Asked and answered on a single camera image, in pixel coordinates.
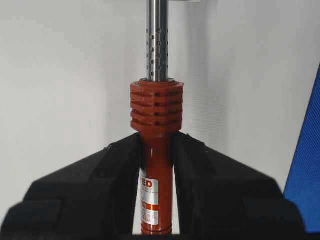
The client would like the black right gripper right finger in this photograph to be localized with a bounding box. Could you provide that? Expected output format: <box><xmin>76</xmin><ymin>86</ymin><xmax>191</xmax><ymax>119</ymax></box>
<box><xmin>173</xmin><ymin>133</ymin><xmax>305</xmax><ymax>240</ymax></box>

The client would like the white paper sheet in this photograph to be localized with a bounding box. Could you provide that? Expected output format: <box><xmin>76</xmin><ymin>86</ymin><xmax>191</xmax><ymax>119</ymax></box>
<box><xmin>0</xmin><ymin>0</ymin><xmax>320</xmax><ymax>236</ymax></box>

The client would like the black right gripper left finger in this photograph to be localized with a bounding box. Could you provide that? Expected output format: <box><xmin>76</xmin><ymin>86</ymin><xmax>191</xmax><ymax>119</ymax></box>
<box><xmin>0</xmin><ymin>134</ymin><xmax>141</xmax><ymax>240</ymax></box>

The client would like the orange soldering iron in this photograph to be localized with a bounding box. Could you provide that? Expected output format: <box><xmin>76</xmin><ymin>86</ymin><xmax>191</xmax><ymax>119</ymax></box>
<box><xmin>130</xmin><ymin>0</ymin><xmax>184</xmax><ymax>235</ymax></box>

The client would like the blue mat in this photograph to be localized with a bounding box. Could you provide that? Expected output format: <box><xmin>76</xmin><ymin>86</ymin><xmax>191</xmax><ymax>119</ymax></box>
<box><xmin>284</xmin><ymin>72</ymin><xmax>320</xmax><ymax>233</ymax></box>

